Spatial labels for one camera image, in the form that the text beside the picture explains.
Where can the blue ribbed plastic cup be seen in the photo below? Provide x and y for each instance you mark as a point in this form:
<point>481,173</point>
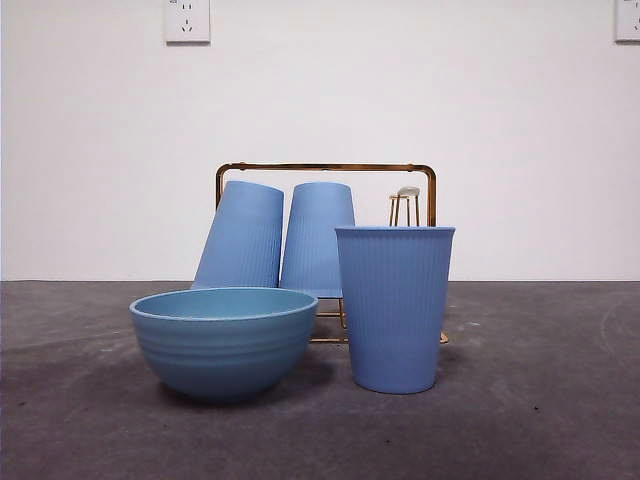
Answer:
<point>240,240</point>
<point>312,240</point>
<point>395,310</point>

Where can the light blue ribbed bowl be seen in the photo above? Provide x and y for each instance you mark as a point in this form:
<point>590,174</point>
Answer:
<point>222,350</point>

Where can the white wall socket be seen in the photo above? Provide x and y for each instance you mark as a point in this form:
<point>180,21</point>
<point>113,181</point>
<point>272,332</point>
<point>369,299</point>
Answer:
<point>187,20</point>
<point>629,20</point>

